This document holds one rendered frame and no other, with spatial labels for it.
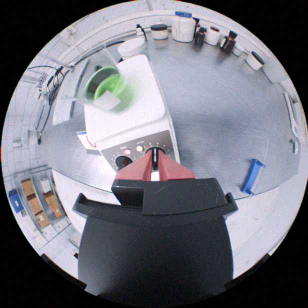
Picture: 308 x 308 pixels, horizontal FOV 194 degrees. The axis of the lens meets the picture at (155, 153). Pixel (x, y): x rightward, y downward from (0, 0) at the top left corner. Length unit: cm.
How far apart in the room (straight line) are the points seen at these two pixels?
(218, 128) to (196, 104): 7
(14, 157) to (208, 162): 259
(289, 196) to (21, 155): 387
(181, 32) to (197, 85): 21
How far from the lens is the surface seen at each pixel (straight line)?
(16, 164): 248
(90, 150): 28
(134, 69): 15
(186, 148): 19
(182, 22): 36
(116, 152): 15
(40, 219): 246
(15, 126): 249
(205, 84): 25
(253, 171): 30
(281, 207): 152
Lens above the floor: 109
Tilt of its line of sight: 80 degrees down
